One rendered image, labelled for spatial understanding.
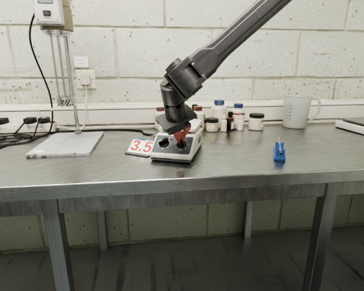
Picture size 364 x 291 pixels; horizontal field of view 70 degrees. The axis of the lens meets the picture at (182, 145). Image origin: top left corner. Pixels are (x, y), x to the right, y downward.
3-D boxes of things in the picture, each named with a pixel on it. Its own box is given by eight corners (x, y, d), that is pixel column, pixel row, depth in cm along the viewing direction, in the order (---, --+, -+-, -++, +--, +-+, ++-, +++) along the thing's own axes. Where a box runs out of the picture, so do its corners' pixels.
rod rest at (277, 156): (285, 161, 79) (286, 150, 78) (273, 160, 80) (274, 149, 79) (283, 152, 88) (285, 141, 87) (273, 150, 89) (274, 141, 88)
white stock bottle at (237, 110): (227, 127, 126) (229, 103, 123) (239, 126, 128) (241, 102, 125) (234, 129, 120) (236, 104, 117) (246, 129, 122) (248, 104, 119)
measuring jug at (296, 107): (322, 127, 124) (326, 96, 120) (312, 132, 115) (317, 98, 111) (283, 122, 136) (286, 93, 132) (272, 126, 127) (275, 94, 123)
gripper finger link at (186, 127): (162, 140, 80) (157, 117, 74) (182, 131, 82) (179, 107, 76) (173, 154, 76) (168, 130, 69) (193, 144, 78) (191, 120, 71)
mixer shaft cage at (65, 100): (73, 107, 92) (65, 30, 85) (53, 107, 91) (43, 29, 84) (78, 104, 98) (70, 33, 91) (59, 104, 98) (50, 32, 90)
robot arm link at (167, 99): (154, 83, 64) (172, 89, 61) (171, 70, 68) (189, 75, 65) (159, 105, 69) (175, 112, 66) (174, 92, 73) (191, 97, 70)
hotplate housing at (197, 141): (191, 164, 77) (191, 138, 74) (149, 160, 80) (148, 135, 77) (203, 144, 97) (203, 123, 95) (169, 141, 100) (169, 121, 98)
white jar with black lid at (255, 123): (248, 130, 119) (249, 114, 117) (248, 127, 125) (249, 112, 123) (263, 131, 117) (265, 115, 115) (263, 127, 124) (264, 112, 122)
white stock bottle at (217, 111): (228, 127, 125) (230, 100, 121) (219, 130, 120) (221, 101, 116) (216, 125, 130) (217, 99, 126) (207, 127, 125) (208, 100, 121)
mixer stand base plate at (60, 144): (89, 155, 85) (89, 152, 84) (23, 157, 82) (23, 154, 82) (104, 133, 113) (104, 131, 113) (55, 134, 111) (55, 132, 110)
